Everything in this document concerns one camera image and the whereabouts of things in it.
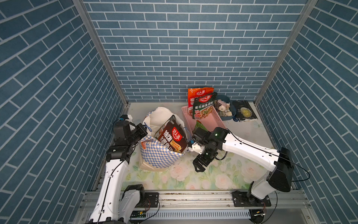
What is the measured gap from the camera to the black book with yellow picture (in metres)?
1.10

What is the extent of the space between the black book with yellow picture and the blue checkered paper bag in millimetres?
554

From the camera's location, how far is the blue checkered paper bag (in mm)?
676

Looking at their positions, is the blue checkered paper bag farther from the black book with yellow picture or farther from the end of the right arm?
the black book with yellow picture
